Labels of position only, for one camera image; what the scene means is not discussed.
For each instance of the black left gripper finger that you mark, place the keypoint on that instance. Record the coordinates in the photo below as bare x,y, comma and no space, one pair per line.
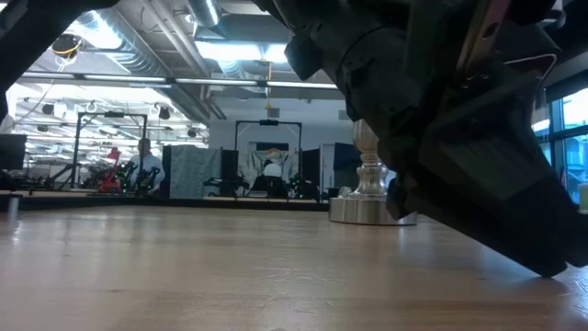
402,197
514,234

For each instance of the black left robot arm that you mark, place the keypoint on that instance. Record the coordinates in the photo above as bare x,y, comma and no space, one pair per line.
27,27

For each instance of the silver table lamp white shade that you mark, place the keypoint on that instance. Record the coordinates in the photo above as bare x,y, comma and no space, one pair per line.
367,184

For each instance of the dark screen panel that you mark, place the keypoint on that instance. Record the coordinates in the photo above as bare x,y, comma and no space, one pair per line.
342,156

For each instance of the pale green container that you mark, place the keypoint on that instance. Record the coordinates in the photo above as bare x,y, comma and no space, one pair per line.
583,195

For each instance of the window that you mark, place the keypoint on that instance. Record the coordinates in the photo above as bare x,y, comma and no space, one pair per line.
569,138

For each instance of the white round object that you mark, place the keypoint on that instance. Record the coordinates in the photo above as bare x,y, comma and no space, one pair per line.
272,170

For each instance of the beige draped cloth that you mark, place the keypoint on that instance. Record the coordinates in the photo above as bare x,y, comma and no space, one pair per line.
275,155

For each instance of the grey partition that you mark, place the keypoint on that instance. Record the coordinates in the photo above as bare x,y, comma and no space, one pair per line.
190,170

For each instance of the long ceiling light bar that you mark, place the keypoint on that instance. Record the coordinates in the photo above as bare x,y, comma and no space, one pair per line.
216,82

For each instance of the person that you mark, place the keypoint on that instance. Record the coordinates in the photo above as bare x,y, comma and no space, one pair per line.
148,165

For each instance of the red machine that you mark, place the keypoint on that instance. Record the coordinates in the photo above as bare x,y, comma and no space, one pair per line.
112,153

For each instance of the black monitor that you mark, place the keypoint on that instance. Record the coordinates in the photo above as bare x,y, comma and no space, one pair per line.
11,151

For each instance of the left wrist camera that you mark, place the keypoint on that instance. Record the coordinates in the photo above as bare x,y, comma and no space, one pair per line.
530,55

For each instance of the black rig frame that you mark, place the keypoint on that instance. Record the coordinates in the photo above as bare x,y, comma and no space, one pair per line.
268,122
115,114

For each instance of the round metal ventilation duct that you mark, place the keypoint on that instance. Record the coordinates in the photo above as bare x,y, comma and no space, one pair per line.
204,11

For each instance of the black aluminium table frame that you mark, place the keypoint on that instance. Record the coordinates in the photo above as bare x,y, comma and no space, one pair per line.
138,203

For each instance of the black ceiling dome camera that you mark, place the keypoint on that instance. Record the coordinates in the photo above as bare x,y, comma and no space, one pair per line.
66,45

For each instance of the small grey metal post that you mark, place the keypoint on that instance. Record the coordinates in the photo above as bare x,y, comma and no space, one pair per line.
14,206

